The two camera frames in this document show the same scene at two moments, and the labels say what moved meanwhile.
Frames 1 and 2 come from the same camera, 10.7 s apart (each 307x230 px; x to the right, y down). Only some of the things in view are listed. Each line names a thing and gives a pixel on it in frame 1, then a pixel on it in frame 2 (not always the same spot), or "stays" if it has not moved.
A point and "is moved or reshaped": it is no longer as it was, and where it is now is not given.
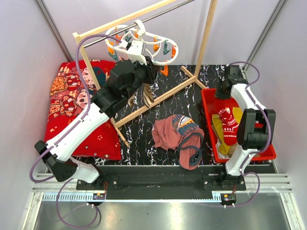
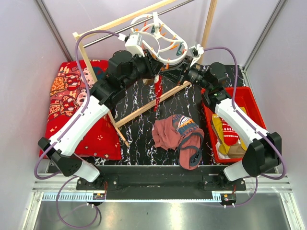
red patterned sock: [230, 127] -> [159, 88]
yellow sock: [236, 113] stays
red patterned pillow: [67, 101] stays
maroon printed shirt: [179, 132] stays
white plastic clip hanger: [158, 50] is moved or reshaped
